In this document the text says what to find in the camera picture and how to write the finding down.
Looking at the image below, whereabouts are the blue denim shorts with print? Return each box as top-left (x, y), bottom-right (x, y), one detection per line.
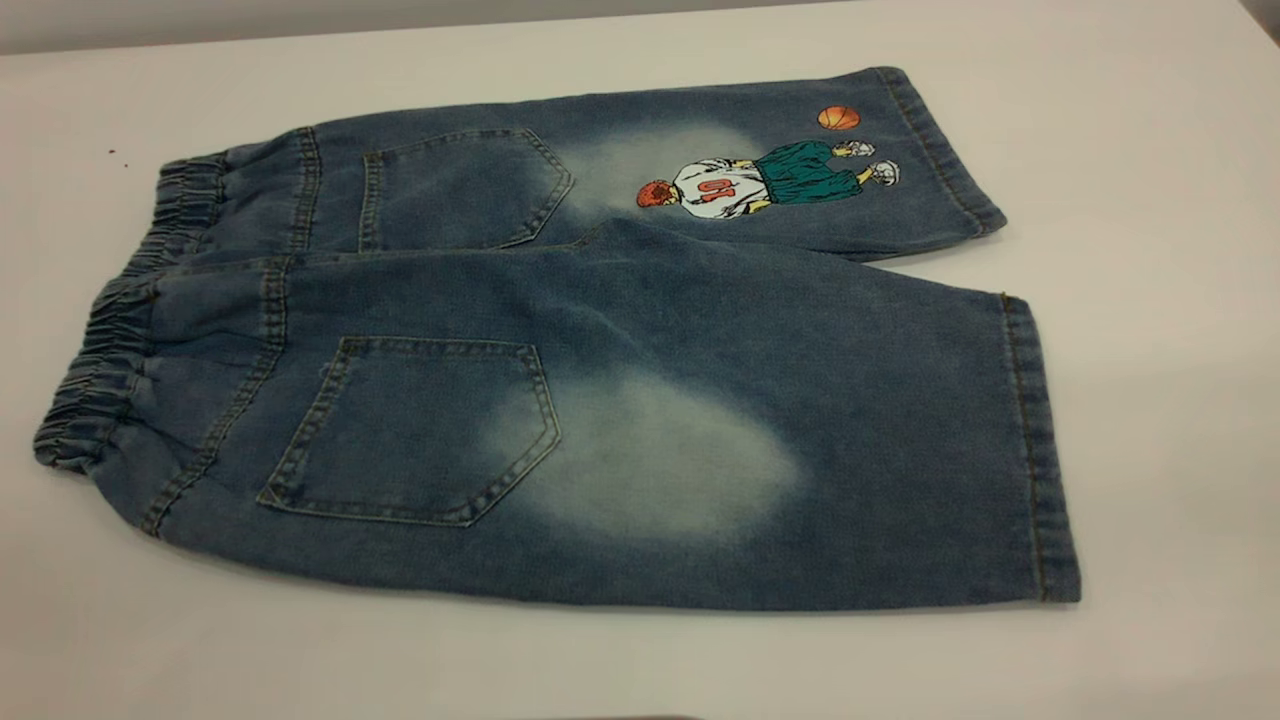
top-left (33, 66), bottom-right (1083, 612)

